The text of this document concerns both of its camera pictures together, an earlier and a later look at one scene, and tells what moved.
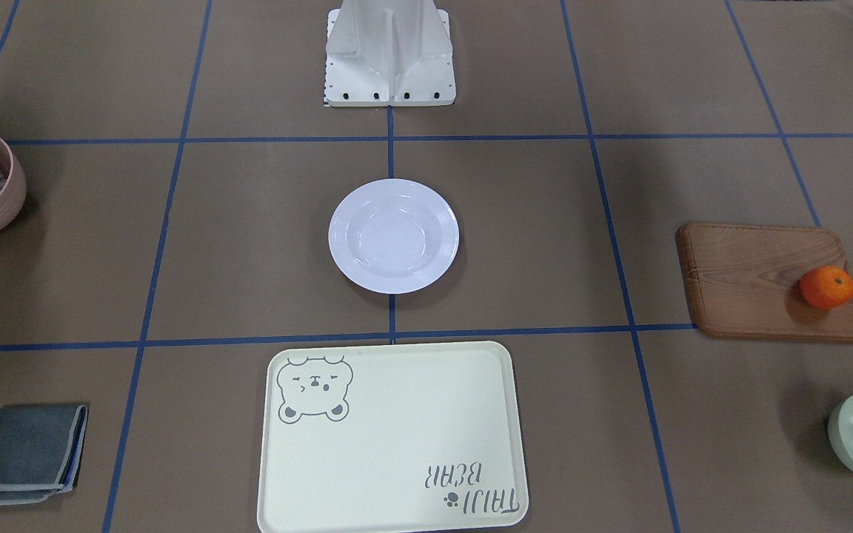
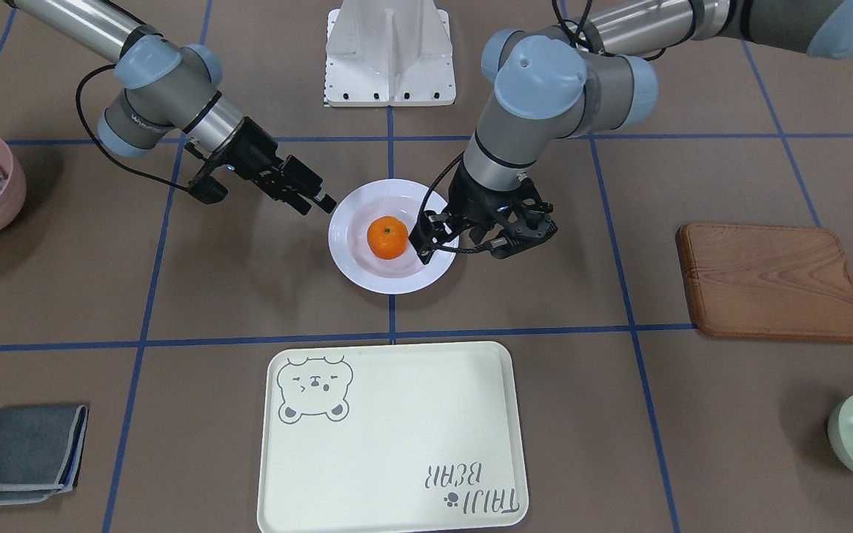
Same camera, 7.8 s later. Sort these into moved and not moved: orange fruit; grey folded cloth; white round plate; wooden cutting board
Moved: orange fruit
Not moved: white round plate; grey folded cloth; wooden cutting board
